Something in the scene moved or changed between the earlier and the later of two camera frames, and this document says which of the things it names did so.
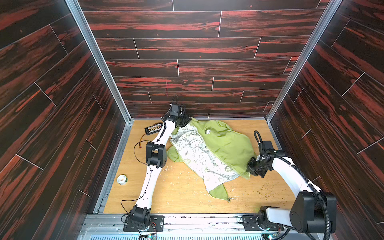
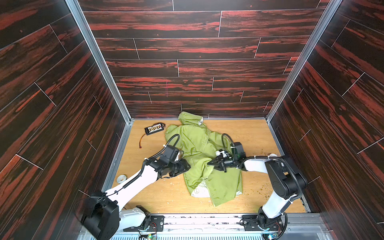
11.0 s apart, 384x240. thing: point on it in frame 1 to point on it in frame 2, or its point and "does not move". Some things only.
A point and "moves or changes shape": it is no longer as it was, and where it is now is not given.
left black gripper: x=184 y=120 to x=177 y=167
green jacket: x=214 y=151 moves or changes shape
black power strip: x=155 y=128 does not move
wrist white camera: x=263 y=145 to x=239 y=153
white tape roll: x=122 y=179 does not move
